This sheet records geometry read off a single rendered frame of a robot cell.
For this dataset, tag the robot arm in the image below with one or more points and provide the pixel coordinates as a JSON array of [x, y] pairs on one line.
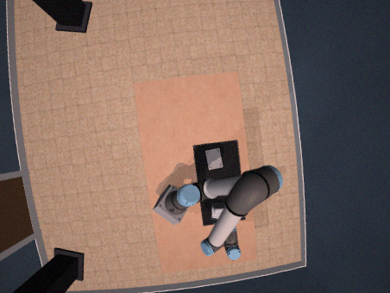
[[250, 189]]

